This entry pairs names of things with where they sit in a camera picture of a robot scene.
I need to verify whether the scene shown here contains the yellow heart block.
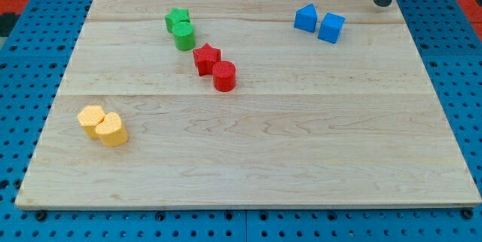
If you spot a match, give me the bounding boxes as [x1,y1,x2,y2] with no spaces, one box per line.
[95,112,129,147]

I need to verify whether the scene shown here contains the blue cube block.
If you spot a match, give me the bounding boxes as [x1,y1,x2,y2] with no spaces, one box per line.
[318,13,346,44]

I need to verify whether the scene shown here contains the blue pentagon block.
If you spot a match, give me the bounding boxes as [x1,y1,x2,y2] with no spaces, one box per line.
[294,4,318,32]

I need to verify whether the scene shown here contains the red star block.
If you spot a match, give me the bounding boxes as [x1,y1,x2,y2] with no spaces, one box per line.
[193,43,221,76]

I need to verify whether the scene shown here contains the green cylinder block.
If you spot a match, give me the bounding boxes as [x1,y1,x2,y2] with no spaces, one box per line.
[172,22,195,51]

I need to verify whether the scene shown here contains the red cylinder block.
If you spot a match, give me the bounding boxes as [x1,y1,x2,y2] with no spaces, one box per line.
[212,61,236,92]

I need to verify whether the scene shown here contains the yellow hexagon block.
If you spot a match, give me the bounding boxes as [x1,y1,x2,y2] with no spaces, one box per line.
[77,105,105,139]

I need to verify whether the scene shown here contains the light wooden board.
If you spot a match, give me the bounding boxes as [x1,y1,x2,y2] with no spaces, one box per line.
[16,0,481,210]

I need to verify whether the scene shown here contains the green star block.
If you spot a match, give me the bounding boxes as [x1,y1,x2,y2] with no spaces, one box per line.
[164,8,191,33]

